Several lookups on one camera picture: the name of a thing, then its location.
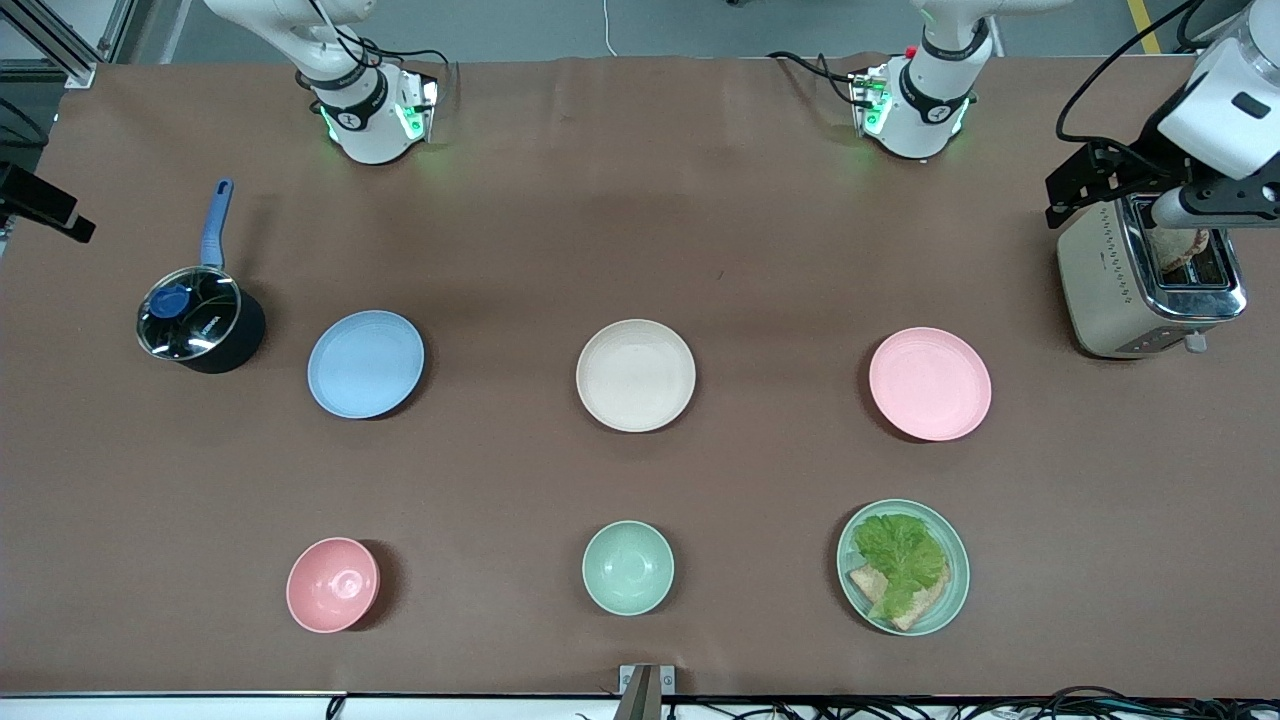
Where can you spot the bread slice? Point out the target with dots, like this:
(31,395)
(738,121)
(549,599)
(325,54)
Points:
(915,605)

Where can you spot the glass lid with blue knob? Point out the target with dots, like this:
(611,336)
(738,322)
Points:
(188,312)

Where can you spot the metal connector box with green light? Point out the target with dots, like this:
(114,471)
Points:
(868,100)
(418,108)

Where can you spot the beige plate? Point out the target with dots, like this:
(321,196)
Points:
(636,375)

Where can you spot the green plate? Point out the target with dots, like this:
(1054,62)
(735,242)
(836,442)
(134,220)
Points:
(955,585)

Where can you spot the green bowl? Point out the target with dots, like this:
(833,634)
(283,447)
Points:
(628,568)

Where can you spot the silver toaster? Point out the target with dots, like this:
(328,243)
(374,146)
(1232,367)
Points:
(1110,295)

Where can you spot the blue plate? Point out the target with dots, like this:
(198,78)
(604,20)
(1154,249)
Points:
(365,363)

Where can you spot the aluminium frame profile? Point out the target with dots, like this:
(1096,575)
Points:
(60,40)

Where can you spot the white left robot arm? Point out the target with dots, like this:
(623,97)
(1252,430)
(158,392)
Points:
(925,105)

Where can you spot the toast slice in toaster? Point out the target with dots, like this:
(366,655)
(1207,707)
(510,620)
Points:
(1178,248)

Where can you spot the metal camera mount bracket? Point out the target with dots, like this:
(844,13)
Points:
(646,690)

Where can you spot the brown table cover sheet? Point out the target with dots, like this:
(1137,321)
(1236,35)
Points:
(640,250)

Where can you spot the green lettuce leaf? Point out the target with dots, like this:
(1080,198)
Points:
(900,555)

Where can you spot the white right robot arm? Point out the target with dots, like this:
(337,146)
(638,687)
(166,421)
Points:
(365,110)

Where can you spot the pink bowl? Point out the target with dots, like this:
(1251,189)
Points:
(332,585)

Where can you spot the pink plate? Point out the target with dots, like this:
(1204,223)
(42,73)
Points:
(930,383)

